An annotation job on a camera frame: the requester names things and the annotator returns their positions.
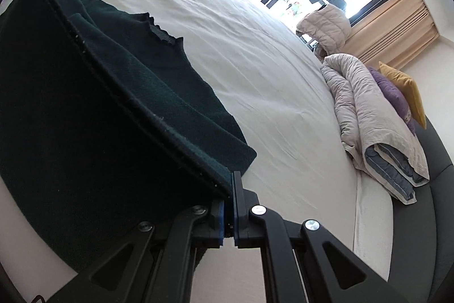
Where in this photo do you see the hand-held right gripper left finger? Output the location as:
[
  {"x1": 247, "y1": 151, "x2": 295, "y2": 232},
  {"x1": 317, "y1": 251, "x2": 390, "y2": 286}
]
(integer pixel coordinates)
[{"x1": 46, "y1": 198, "x2": 235, "y2": 303}]

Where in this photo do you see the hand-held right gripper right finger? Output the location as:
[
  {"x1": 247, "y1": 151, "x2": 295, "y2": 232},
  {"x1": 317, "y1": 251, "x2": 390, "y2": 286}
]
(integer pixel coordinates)
[{"x1": 231, "y1": 171, "x2": 408, "y2": 303}]

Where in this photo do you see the dark green sweater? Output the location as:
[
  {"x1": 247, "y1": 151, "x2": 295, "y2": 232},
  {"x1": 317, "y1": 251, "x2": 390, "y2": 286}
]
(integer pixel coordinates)
[{"x1": 0, "y1": 0, "x2": 258, "y2": 273}]

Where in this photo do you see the bed with white sheet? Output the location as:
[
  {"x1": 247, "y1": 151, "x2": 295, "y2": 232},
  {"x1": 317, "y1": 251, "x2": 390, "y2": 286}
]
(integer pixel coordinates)
[{"x1": 0, "y1": 0, "x2": 395, "y2": 303}]

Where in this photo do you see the white pillow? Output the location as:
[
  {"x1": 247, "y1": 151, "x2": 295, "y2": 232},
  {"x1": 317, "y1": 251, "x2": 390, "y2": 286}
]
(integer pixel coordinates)
[{"x1": 353, "y1": 170, "x2": 395, "y2": 268}]

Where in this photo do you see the folded beige duvet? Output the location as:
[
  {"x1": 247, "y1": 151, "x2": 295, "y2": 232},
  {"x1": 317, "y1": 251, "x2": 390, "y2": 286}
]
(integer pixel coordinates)
[{"x1": 321, "y1": 53, "x2": 430, "y2": 206}]

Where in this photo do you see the grey headboard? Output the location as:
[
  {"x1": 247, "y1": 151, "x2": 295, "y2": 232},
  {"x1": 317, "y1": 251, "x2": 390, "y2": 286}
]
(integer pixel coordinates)
[{"x1": 385, "y1": 115, "x2": 454, "y2": 303}]

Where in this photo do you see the purple pillow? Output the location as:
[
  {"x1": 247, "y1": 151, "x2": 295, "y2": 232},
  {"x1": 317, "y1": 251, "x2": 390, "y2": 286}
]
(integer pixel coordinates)
[{"x1": 367, "y1": 66, "x2": 417, "y2": 133}]

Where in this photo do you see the white puffer jacket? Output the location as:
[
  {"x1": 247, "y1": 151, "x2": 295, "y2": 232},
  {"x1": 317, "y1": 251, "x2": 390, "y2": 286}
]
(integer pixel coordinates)
[{"x1": 296, "y1": 4, "x2": 352, "y2": 57}]

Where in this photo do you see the yellow pillow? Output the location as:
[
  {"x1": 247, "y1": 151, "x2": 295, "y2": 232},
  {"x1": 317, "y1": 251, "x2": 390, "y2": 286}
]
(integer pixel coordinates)
[{"x1": 378, "y1": 61, "x2": 427, "y2": 129}]

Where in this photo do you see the beige curtain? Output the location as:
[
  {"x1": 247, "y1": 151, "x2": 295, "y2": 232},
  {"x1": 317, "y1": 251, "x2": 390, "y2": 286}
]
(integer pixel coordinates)
[{"x1": 346, "y1": 0, "x2": 442, "y2": 71}]

